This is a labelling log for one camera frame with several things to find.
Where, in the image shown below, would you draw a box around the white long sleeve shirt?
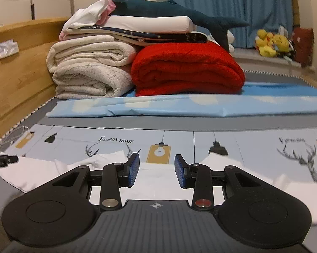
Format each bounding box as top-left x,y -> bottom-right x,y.
0,149 -> 317,243

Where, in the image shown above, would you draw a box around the wooden bed headboard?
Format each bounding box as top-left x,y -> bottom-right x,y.
0,18 -> 67,138

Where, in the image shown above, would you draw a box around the light blue folded sheet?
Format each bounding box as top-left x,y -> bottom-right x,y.
46,82 -> 317,118

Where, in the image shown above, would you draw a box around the red folded blanket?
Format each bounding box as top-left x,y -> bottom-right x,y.
131,42 -> 245,97

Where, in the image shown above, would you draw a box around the cream folded blanket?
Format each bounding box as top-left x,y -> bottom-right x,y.
46,35 -> 139,99

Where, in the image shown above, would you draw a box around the tissue pack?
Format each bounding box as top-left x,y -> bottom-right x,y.
0,39 -> 19,60

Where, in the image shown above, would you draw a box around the white plush toy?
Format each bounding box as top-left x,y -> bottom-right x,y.
227,30 -> 235,53

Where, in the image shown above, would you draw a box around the dark patterned folded cloth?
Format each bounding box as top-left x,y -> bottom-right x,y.
66,27 -> 209,47

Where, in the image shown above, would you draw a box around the yellow plush toys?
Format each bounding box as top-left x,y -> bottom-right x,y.
255,29 -> 295,61

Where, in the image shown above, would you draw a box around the white folded pillow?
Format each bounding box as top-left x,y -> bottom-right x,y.
103,15 -> 196,34

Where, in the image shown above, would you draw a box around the white pink folded garment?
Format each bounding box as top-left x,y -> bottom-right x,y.
59,0 -> 116,40

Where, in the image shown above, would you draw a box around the dark teal shark plush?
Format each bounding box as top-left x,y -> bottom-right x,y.
112,0 -> 249,51

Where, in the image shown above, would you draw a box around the brown plush toy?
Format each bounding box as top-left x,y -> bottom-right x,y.
292,27 -> 314,67

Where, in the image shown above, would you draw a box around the blue curtain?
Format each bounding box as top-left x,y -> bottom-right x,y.
174,0 -> 293,48

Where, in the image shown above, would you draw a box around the white cable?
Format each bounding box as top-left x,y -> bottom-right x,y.
0,125 -> 30,153

